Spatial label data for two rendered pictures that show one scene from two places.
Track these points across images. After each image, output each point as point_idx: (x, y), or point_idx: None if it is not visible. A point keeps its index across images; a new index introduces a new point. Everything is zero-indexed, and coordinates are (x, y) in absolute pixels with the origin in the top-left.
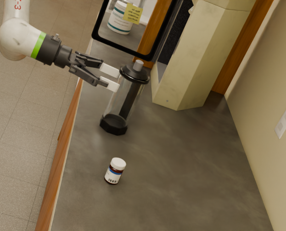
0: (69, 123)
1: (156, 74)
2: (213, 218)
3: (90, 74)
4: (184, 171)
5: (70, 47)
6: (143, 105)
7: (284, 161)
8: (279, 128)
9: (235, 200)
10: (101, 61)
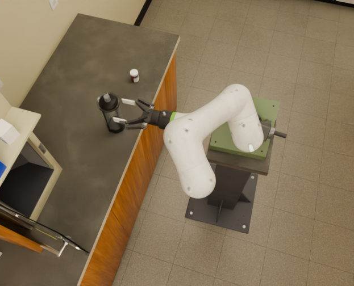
0: (102, 266)
1: (44, 192)
2: (84, 62)
3: (142, 100)
4: (81, 94)
5: (152, 114)
6: (75, 161)
7: (16, 70)
8: None
9: (58, 76)
10: (126, 122)
